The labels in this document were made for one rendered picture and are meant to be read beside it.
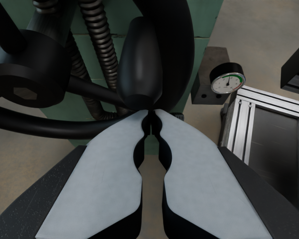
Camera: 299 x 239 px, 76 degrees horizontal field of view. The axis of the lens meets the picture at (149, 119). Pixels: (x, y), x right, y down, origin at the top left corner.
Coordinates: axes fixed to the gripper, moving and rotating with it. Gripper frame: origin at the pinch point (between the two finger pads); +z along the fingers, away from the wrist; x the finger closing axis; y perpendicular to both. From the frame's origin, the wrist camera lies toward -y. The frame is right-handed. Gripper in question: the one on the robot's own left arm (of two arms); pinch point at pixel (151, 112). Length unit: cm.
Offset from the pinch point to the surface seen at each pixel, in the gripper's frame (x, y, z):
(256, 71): 71, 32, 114
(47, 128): -14.5, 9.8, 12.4
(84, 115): -20, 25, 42
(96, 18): -5.5, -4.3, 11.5
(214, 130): 37, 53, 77
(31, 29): -11.1, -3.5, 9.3
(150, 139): 1, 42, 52
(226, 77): 14.1, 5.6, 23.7
